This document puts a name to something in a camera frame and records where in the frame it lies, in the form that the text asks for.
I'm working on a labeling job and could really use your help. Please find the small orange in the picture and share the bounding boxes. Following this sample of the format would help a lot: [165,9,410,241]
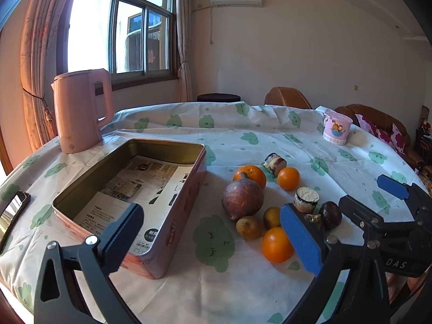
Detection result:
[277,167,301,191]
[261,227,294,263]

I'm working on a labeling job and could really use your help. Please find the yellow brown small fruit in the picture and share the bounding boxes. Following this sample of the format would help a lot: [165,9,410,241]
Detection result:
[263,206,281,230]
[236,216,264,241]

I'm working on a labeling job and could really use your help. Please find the large purple brown fruit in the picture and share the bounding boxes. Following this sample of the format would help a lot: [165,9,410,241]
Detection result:
[221,172,264,221]

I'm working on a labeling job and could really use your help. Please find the large orange tangerine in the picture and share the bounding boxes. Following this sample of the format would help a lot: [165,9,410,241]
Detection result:
[232,165,267,189]

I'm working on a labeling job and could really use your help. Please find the pink floral cushion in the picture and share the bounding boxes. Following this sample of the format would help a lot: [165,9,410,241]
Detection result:
[356,114,406,154]

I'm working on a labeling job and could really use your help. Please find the brown leather sofa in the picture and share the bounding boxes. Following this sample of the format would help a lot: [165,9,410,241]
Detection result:
[335,104,424,170]

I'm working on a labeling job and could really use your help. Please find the pink cartoon cup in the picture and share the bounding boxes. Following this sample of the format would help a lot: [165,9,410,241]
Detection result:
[323,110,353,146]

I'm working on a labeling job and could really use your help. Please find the white green cloud tablecloth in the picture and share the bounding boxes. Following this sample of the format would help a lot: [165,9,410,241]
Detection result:
[1,103,419,323]

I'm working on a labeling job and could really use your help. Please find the black smartphone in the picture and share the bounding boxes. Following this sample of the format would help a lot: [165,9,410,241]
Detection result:
[0,191,31,252]

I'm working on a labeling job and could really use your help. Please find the printed paper sheet in tin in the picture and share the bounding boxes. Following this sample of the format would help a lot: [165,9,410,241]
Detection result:
[73,156,193,255]

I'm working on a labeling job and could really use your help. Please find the pink metal tin box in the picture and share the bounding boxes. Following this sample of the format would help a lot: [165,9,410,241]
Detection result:
[53,138,207,279]

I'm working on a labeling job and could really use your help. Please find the brown leather chair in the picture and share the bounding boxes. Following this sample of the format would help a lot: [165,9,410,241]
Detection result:
[264,86,312,110]

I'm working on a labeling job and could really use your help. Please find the pink electric kettle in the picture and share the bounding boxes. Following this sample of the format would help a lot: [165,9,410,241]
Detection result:
[51,69,114,154]

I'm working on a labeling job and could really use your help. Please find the black round stool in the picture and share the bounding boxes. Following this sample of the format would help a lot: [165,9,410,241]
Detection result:
[197,93,242,102]

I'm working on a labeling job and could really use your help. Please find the pink left curtain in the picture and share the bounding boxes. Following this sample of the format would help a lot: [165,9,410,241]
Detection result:
[20,0,67,151]

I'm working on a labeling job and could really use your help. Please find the pink curtain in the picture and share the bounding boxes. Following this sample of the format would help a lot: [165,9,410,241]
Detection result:
[20,0,67,151]
[176,0,193,102]

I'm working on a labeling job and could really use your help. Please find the pink right curtain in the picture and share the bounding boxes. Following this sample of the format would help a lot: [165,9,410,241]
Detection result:
[176,0,193,102]

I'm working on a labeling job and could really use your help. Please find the window with dark frame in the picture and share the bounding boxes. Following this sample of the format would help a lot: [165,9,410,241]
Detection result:
[56,0,179,89]

